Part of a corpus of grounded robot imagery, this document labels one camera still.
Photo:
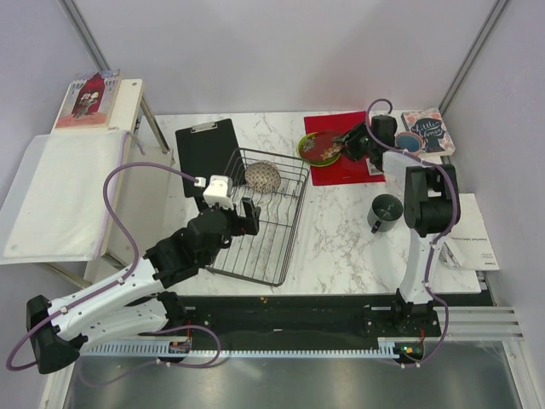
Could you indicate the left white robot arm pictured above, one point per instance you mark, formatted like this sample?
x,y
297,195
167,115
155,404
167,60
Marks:
x,y
137,299

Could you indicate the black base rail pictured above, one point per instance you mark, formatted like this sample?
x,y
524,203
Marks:
x,y
292,321

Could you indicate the light blue cable duct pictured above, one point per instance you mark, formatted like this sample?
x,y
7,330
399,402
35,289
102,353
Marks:
x,y
166,349

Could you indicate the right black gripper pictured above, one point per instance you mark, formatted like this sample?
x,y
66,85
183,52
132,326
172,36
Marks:
x,y
351,149

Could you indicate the dark brown floral plate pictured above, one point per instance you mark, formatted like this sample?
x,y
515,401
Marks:
x,y
326,151

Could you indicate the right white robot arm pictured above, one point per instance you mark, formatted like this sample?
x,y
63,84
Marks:
x,y
431,210

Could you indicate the Little Women book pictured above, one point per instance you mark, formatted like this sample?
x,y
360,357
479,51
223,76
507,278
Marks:
x,y
429,125

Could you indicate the grey ceramic mug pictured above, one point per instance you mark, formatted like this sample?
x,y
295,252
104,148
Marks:
x,y
385,211

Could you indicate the pink plastic cup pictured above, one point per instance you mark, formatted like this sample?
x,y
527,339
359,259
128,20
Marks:
x,y
423,147

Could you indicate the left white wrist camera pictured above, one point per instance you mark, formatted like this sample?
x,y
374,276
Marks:
x,y
216,193

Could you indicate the black clipboard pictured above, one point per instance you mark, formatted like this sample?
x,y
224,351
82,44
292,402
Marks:
x,y
210,149

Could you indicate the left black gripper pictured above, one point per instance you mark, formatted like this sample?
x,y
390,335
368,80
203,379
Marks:
x,y
252,212

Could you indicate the green plate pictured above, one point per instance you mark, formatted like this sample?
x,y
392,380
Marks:
x,y
306,145

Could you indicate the grey wire dish rack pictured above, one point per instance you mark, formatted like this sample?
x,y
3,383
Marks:
x,y
265,258

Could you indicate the patterned ceramic bowl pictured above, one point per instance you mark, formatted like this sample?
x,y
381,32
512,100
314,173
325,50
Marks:
x,y
263,177

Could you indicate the white spiral notebook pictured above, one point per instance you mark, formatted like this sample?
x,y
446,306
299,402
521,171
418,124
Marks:
x,y
468,246

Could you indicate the red cover book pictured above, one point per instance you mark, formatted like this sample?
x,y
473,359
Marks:
x,y
89,101

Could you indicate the red folder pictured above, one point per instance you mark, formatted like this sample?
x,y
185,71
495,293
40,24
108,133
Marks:
x,y
343,171

